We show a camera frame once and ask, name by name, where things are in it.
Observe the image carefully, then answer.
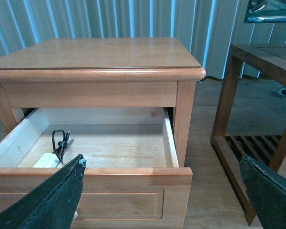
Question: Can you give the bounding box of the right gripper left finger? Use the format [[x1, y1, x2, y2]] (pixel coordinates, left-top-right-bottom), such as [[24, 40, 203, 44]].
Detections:
[[0, 154, 86, 229]]

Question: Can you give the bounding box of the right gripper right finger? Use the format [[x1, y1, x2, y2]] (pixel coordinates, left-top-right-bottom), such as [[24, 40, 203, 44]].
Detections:
[[240, 155, 286, 229]]

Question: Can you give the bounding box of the round wooden drawer knob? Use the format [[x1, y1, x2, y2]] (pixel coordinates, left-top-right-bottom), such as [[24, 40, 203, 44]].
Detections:
[[73, 211, 78, 219]]

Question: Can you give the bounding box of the white charger adapter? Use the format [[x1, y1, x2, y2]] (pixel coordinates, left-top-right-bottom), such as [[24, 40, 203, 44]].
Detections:
[[33, 153, 60, 168]]

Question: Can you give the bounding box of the black charger cable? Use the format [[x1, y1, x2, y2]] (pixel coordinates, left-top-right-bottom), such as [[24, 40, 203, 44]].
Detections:
[[51, 129, 71, 164]]

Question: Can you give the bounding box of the wooden drawer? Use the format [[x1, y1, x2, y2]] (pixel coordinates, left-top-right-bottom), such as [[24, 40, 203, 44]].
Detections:
[[0, 107, 192, 229]]

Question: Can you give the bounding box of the wooden nightstand cabinet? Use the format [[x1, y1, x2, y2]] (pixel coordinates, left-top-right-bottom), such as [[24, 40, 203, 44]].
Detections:
[[0, 37, 206, 229]]

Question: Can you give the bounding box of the dark wooden side table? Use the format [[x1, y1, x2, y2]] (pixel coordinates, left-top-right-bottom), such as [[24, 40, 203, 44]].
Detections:
[[210, 44, 286, 227]]

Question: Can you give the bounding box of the pale green pleated curtain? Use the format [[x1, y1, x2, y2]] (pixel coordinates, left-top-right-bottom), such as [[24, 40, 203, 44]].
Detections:
[[0, 0, 286, 79]]

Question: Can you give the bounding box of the wall mounted dark screen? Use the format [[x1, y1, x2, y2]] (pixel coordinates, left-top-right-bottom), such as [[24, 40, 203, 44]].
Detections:
[[244, 0, 286, 23]]

